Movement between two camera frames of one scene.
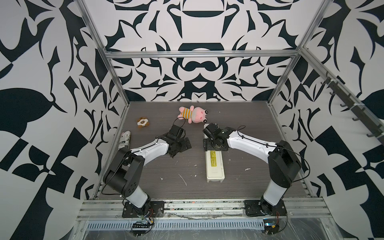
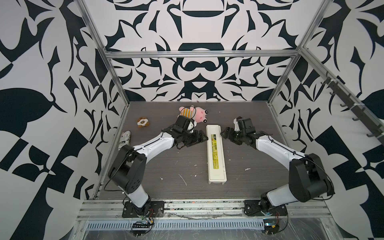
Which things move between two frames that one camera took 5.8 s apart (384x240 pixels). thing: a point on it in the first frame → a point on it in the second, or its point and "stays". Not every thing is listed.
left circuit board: [141, 228] stays
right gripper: [206, 145] → [228, 134]
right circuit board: [270, 226] stays
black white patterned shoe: [124, 140] stays
